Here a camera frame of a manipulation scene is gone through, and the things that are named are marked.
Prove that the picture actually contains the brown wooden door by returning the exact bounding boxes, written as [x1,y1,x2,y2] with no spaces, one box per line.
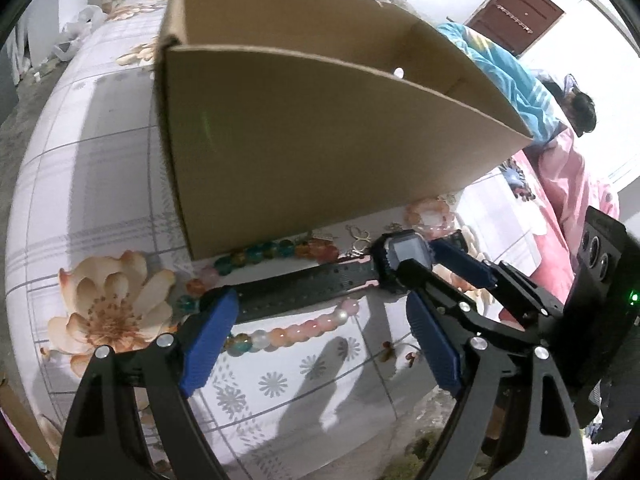
[464,0,566,58]

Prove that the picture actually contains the white plastic bag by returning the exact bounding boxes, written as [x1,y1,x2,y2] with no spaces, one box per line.
[52,4,108,61]

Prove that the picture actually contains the blue blanket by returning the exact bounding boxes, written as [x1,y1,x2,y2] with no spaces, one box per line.
[436,22,571,147]

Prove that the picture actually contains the multicolour bead strand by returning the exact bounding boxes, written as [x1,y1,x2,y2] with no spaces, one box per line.
[177,239,362,357]

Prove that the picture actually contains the brown cardboard box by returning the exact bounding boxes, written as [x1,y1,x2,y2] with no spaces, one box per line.
[154,0,535,261]

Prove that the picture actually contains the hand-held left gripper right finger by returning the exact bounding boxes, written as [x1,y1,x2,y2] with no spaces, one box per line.
[406,290,588,480]

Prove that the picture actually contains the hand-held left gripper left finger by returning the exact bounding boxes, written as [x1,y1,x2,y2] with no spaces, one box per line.
[56,285,241,480]

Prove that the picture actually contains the grey pillow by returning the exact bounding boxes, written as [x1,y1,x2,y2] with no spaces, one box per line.
[362,0,416,16]

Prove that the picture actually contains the floral tablecloth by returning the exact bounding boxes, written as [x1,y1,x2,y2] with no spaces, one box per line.
[5,0,546,480]

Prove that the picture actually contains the pink bead bracelet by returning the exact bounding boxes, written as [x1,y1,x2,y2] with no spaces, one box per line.
[404,197,458,240]

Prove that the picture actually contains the black smart watch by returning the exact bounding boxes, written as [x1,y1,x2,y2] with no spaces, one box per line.
[197,229,471,323]

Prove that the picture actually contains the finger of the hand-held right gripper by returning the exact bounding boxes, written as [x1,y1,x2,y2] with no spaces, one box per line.
[402,259,565,347]
[432,237,567,322]

